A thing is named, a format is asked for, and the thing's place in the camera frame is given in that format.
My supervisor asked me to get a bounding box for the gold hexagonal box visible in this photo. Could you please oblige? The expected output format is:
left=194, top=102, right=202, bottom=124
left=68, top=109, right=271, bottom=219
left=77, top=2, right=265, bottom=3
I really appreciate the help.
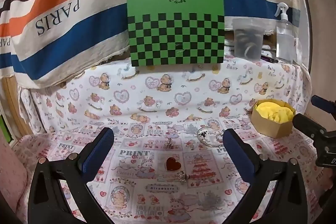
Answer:
left=251, top=98, right=297, bottom=139

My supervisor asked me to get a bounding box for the green checkered tissue box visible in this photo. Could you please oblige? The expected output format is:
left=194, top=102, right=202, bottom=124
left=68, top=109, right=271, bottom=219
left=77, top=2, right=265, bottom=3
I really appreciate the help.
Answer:
left=127, top=0, right=226, bottom=67

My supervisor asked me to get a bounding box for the clear plastic cup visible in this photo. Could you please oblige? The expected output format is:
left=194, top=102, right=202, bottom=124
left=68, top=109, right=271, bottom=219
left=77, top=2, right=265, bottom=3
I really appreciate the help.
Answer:
left=232, top=18, right=264, bottom=62

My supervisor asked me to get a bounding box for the yellow cloth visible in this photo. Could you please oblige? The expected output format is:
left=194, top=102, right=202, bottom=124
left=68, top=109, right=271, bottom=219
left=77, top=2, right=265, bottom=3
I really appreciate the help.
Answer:
left=256, top=102, right=294, bottom=122

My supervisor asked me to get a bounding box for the striped printed towel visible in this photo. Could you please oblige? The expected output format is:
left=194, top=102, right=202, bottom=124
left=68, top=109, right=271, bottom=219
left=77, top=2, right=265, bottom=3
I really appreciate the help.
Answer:
left=0, top=0, right=301, bottom=89

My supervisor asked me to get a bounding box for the silver charm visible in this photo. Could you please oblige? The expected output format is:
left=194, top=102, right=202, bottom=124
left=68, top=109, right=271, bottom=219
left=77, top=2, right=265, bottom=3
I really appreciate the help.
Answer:
left=176, top=172, right=190, bottom=183

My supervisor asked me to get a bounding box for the pink cushion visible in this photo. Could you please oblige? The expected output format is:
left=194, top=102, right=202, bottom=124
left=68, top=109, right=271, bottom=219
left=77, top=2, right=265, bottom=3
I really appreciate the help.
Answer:
left=0, top=135, right=53, bottom=224

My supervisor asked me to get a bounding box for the bear printed cloth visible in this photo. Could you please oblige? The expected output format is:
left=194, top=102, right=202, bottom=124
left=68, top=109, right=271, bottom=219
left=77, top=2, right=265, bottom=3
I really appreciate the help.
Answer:
left=13, top=55, right=326, bottom=224

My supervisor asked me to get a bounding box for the clear spray bottle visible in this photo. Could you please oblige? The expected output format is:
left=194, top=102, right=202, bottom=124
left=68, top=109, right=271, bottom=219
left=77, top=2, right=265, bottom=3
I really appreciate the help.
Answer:
left=274, top=2, right=295, bottom=63

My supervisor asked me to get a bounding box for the red heart brooch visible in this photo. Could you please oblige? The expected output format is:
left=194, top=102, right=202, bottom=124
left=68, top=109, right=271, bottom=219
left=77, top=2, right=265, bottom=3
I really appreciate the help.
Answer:
left=166, top=157, right=182, bottom=170

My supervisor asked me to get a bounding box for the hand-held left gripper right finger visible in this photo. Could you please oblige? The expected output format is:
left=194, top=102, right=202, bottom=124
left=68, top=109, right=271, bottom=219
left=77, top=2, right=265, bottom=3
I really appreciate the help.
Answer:
left=223, top=128, right=307, bottom=224

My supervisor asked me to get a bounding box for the silver bracelet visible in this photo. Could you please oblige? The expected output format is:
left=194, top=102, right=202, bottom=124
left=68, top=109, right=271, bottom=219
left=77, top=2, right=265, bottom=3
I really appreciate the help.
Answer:
left=197, top=126, right=226, bottom=148

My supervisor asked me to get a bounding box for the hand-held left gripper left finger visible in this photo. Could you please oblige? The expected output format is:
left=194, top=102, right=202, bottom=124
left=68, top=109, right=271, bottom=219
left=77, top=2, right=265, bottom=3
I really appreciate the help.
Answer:
left=28, top=127, right=114, bottom=224

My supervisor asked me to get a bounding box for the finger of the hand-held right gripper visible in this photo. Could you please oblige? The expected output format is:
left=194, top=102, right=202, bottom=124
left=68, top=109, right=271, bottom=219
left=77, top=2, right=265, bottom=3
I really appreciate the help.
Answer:
left=311, top=95, right=336, bottom=115
left=292, top=113, right=329, bottom=141

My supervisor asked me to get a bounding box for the wooden bed frame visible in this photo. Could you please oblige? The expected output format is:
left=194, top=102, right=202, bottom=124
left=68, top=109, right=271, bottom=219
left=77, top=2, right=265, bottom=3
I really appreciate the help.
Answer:
left=0, top=77, right=23, bottom=144

